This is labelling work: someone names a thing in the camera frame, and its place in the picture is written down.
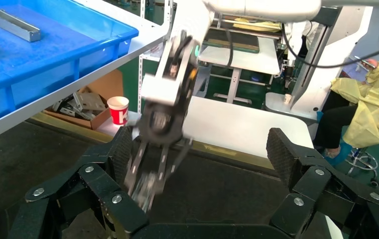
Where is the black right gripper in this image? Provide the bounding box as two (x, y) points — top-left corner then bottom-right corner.
(125, 99), (194, 199)

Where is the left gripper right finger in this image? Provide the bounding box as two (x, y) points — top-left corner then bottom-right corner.
(266, 127), (379, 239)

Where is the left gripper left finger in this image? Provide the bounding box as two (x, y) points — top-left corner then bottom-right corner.
(7, 125), (150, 239)

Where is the chrome base stool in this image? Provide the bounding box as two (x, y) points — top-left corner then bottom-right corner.
(344, 146), (379, 189)

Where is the red and white paper cup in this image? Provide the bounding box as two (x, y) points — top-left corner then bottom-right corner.
(107, 96), (130, 126)

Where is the grey metal brackets pile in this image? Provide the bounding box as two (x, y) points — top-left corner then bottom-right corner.
(52, 92), (108, 121)

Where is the brown cardboard box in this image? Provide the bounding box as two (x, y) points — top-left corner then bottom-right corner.
(44, 69), (126, 130)

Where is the seated person in yellow coat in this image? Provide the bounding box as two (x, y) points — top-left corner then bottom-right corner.
(313, 11), (379, 167)

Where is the white metal storage rack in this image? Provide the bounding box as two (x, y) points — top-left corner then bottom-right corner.
(138, 0), (226, 116)

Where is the white neighbouring robot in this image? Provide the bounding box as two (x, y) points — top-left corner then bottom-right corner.
(264, 6), (375, 121)

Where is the large blue plastic tray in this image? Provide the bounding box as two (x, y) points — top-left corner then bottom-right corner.
(0, 0), (140, 129)

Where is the white workshop table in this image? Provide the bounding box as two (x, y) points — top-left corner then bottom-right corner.
(198, 35), (281, 106)

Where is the black mat with green edge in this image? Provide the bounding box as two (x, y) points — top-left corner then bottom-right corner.
(203, 29), (261, 54)

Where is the yellow folded garment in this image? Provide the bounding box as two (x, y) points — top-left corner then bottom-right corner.
(234, 18), (282, 33)

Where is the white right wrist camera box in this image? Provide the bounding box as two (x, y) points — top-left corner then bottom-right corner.
(140, 73), (181, 107)

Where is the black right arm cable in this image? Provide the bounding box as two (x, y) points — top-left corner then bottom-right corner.
(281, 23), (379, 69)

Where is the white slotted shelf post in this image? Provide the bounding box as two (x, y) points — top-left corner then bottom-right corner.
(160, 0), (174, 43)

